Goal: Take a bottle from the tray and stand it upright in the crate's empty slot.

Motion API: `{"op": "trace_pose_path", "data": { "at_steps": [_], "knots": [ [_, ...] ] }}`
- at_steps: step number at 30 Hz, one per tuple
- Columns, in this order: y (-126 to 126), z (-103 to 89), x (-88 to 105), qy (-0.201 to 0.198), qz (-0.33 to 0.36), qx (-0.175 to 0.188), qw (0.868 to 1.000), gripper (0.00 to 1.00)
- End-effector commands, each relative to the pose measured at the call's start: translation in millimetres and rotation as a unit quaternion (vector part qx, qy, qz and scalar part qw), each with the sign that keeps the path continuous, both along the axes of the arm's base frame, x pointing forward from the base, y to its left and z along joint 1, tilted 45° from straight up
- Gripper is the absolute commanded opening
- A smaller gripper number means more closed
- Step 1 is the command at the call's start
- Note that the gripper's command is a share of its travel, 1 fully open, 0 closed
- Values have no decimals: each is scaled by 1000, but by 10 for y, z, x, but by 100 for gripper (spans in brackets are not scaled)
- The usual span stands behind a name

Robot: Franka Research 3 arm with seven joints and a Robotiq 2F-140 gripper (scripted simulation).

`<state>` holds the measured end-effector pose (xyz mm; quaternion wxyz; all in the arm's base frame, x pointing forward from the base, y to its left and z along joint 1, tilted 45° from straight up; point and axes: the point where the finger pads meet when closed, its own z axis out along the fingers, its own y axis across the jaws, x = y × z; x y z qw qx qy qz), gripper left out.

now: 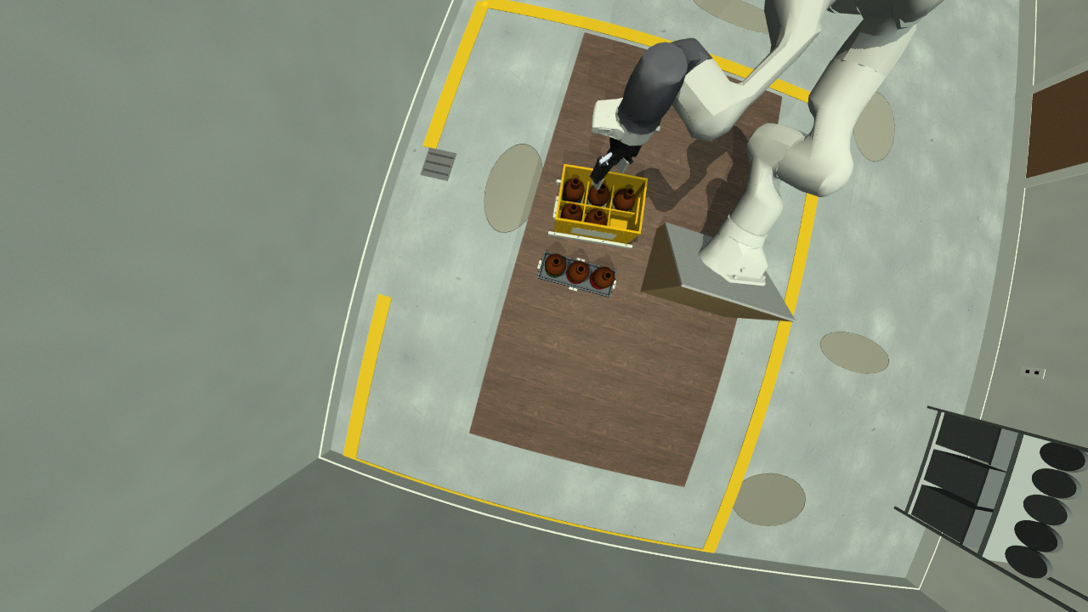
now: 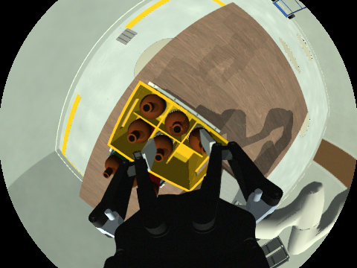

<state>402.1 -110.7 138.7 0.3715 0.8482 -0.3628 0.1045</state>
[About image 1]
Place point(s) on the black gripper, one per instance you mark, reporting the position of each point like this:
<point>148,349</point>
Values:
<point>618,152</point>

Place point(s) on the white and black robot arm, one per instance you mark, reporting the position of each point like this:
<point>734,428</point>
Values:
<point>819,163</point>

